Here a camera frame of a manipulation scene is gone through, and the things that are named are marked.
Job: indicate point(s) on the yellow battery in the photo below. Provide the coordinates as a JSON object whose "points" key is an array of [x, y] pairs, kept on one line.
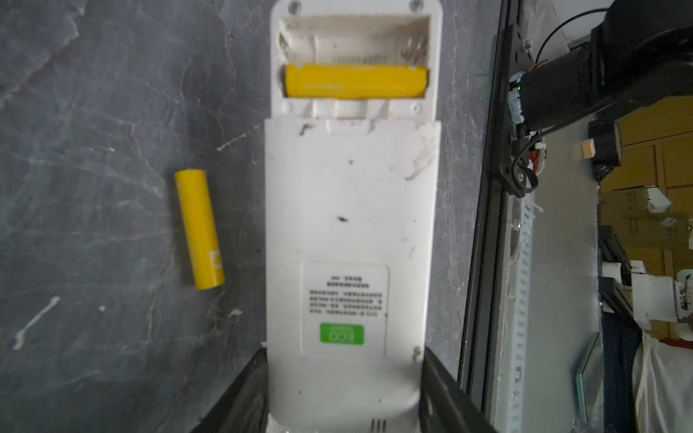
{"points": [[354, 82], [200, 229]]}

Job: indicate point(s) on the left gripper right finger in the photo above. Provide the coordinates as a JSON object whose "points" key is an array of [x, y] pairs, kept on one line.
{"points": [[444, 407]]}

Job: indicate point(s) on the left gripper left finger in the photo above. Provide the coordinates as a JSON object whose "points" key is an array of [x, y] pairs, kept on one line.
{"points": [[244, 406]]}

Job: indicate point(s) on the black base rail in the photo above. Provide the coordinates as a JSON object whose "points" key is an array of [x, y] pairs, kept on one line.
{"points": [[478, 347]]}

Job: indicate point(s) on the white slotted cable duct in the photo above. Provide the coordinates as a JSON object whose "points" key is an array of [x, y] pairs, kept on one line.
{"points": [[514, 320]]}

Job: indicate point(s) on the white remote with batteries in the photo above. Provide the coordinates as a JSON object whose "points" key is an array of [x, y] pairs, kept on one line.
{"points": [[350, 203]]}

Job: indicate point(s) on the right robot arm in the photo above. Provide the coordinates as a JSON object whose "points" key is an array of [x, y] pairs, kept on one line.
{"points": [[640, 54]]}

